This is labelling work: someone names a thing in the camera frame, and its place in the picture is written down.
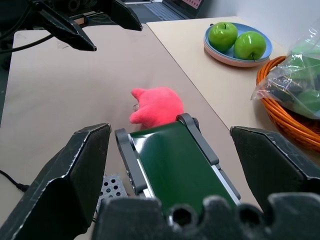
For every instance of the clear plastic bag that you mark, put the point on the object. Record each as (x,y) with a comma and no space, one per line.
(297,80)

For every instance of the orange woven basket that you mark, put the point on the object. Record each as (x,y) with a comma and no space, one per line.
(287,120)

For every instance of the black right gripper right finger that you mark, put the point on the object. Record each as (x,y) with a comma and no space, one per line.
(272,162)

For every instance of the light blue plate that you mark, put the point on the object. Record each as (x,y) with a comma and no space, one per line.
(267,42)

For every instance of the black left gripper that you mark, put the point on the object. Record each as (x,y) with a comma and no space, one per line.
(75,5)

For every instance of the pink plate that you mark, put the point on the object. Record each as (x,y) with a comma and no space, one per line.
(225,60)

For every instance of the green apple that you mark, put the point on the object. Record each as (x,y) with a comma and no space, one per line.
(250,45)
(222,35)

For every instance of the pink plush toy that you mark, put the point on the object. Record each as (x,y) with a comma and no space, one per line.
(160,105)

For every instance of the perforated metal bracket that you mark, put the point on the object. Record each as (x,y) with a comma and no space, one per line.
(112,185)

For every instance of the grey laptop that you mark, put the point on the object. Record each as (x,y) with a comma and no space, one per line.
(165,11)

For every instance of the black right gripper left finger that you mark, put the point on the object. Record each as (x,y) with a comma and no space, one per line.
(57,180)

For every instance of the small green conveyor belt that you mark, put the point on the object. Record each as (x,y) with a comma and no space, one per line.
(175,157)

